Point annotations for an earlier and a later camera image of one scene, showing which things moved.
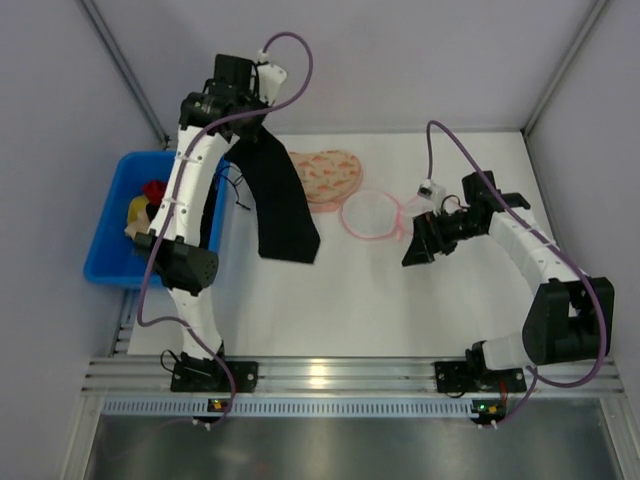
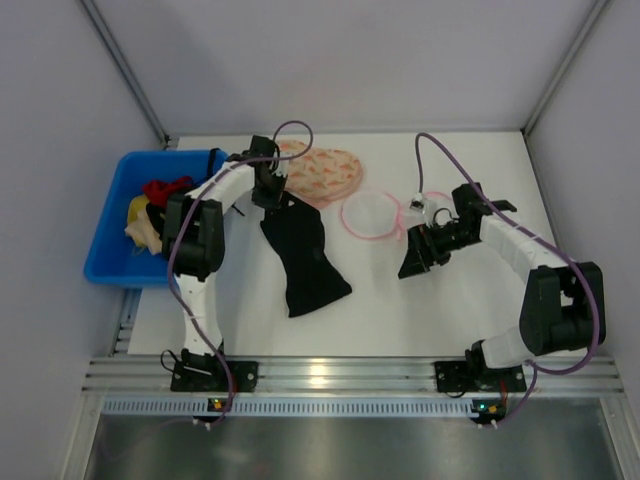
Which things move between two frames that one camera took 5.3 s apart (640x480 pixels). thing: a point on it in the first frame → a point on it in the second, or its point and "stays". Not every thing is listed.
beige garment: (140, 225) stays
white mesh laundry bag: (371, 215) stays
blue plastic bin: (113, 256) stays
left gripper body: (245, 129) → (267, 195)
